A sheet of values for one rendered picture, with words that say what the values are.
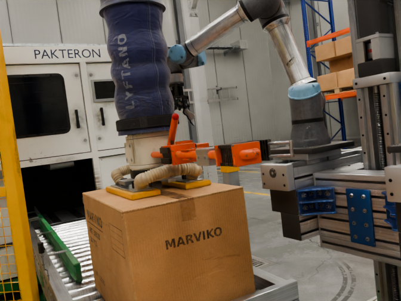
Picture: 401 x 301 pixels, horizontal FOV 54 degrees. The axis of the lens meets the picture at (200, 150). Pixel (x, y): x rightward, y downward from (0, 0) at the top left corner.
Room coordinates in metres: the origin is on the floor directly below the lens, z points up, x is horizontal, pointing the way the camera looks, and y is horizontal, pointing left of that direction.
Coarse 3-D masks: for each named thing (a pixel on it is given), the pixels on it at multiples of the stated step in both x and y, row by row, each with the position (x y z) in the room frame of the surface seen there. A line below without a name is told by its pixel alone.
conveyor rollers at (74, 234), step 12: (60, 228) 2.87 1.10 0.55; (72, 228) 2.82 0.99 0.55; (84, 228) 2.77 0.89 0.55; (48, 240) 2.56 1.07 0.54; (72, 240) 2.47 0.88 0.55; (84, 240) 2.42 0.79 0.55; (48, 252) 2.30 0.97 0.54; (72, 252) 2.20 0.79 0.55; (84, 252) 2.15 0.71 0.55; (60, 264) 2.00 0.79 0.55; (84, 264) 1.96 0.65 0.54; (60, 276) 1.82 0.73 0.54; (84, 276) 1.78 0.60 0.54; (72, 288) 1.67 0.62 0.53; (84, 288) 1.61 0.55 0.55; (96, 288) 1.63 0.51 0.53; (84, 300) 1.52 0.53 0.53; (96, 300) 1.47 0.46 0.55
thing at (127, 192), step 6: (108, 186) 1.53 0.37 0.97; (114, 186) 1.47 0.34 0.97; (120, 186) 1.44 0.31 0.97; (126, 186) 1.42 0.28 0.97; (132, 186) 1.33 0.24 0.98; (114, 192) 1.42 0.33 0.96; (120, 192) 1.35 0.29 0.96; (126, 192) 1.30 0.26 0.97; (132, 192) 1.27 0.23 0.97; (138, 192) 1.26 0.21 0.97; (144, 192) 1.26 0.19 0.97; (150, 192) 1.26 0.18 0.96; (156, 192) 1.27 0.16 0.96; (132, 198) 1.24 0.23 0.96; (138, 198) 1.24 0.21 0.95
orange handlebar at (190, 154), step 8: (200, 144) 1.58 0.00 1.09; (208, 144) 1.61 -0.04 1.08; (152, 152) 1.36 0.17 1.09; (176, 152) 1.17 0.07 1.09; (184, 152) 1.12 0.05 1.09; (192, 152) 1.08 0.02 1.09; (208, 152) 0.99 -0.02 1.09; (240, 152) 0.87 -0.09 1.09; (248, 152) 0.86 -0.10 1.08; (256, 152) 0.87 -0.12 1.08; (184, 160) 1.12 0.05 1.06
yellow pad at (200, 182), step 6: (180, 180) 1.40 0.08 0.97; (186, 180) 1.37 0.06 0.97; (192, 180) 1.36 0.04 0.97; (198, 180) 1.37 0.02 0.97; (204, 180) 1.36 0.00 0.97; (210, 180) 1.37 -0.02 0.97; (174, 186) 1.40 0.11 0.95; (180, 186) 1.36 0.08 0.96; (186, 186) 1.32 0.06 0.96; (192, 186) 1.33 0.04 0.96; (198, 186) 1.34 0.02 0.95
